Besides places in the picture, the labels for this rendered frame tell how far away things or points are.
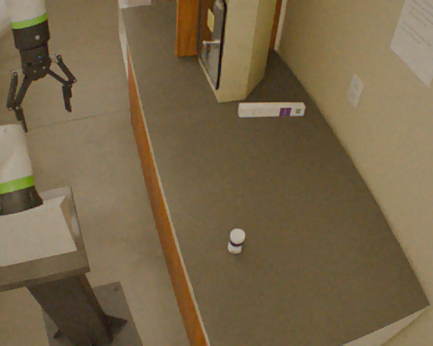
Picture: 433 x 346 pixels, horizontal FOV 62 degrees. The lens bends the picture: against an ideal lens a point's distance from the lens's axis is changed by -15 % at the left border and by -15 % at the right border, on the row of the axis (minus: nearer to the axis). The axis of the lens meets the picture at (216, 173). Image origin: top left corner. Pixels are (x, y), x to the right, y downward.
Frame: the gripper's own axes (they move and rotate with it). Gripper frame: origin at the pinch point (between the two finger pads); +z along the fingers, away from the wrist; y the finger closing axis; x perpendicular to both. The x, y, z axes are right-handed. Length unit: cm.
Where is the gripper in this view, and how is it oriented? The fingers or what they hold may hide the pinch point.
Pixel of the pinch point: (46, 116)
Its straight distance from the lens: 107.7
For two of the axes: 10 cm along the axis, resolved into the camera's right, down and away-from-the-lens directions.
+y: -7.2, 4.1, -5.5
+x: 6.9, 4.2, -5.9
